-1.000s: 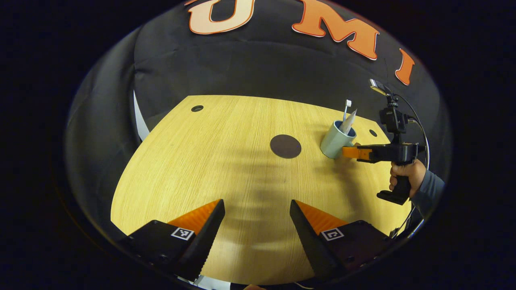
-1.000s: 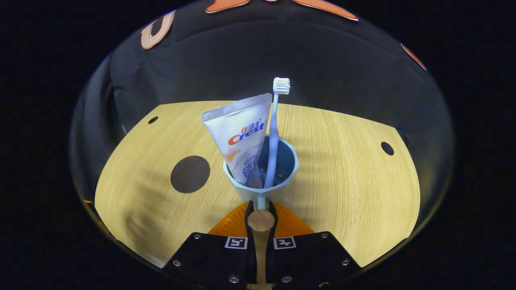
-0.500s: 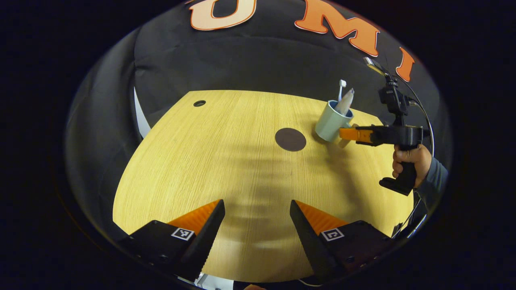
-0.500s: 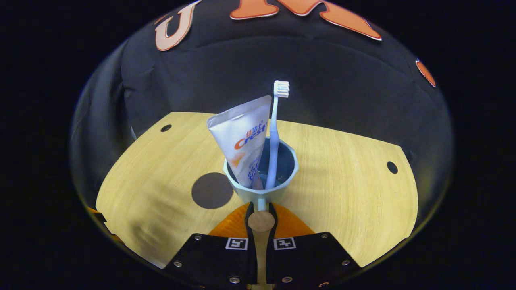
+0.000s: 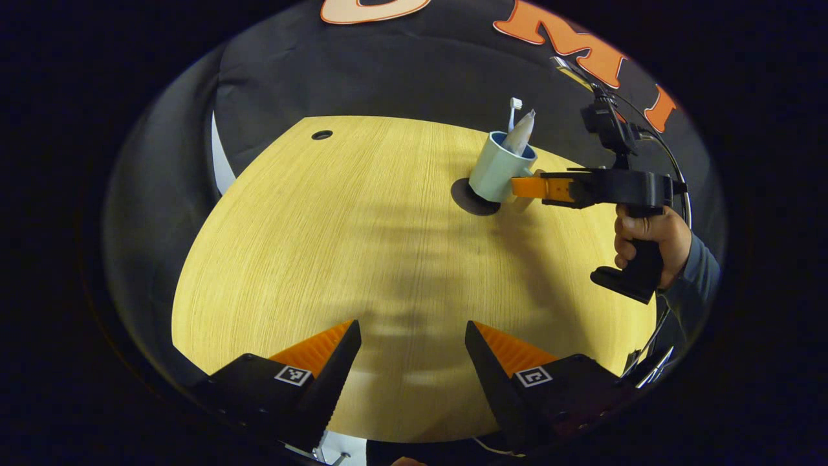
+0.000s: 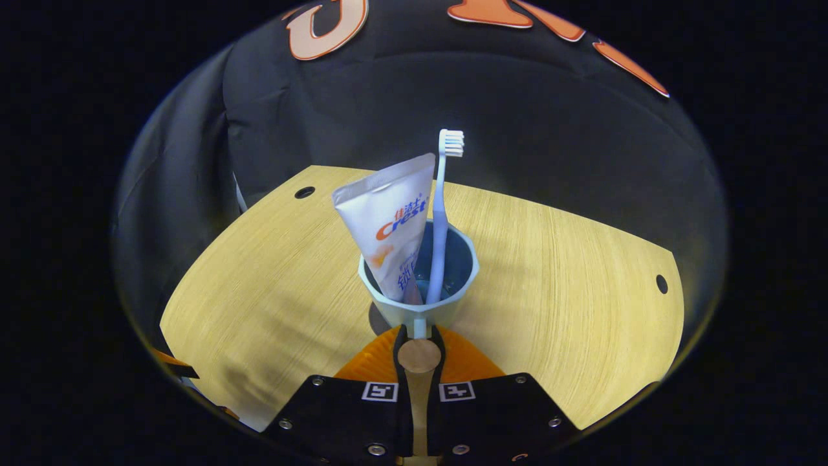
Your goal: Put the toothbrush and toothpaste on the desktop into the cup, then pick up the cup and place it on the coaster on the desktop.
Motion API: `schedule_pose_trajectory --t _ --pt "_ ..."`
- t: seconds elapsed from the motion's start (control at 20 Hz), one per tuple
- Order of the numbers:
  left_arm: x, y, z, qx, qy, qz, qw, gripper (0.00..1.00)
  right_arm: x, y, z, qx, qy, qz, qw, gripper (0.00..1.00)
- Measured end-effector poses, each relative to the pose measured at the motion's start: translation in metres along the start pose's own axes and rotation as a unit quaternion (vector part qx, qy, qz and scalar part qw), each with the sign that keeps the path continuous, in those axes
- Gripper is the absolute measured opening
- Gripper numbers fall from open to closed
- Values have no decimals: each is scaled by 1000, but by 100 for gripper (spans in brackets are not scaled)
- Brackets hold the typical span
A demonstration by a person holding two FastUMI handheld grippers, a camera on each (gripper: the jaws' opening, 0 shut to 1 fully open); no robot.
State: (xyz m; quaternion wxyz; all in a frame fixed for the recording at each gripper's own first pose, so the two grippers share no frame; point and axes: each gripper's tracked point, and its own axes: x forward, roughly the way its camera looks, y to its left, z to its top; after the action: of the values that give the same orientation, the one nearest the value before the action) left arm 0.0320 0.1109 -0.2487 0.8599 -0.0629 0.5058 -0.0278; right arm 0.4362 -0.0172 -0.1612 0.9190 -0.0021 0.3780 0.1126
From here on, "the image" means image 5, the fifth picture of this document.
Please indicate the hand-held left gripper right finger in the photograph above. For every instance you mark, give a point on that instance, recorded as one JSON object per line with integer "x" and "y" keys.
{"x": 491, "y": 388}

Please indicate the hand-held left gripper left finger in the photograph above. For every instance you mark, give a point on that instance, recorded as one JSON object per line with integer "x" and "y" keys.
{"x": 333, "y": 388}

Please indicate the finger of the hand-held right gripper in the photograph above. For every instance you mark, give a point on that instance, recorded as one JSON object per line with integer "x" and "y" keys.
{"x": 550, "y": 188}

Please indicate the pale blue cup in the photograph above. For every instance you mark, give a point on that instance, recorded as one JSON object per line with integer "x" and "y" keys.
{"x": 495, "y": 171}

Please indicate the white toothpaste tube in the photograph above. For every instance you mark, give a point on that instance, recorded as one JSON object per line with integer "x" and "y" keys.
{"x": 521, "y": 136}

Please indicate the dark round coaster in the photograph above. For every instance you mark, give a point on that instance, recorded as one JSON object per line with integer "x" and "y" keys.
{"x": 464, "y": 200}

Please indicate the pale blue toothbrush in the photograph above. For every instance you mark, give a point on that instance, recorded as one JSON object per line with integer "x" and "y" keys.
{"x": 515, "y": 103}

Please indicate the thin metal rods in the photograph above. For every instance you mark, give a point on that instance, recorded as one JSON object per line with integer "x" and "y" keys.
{"x": 660, "y": 364}

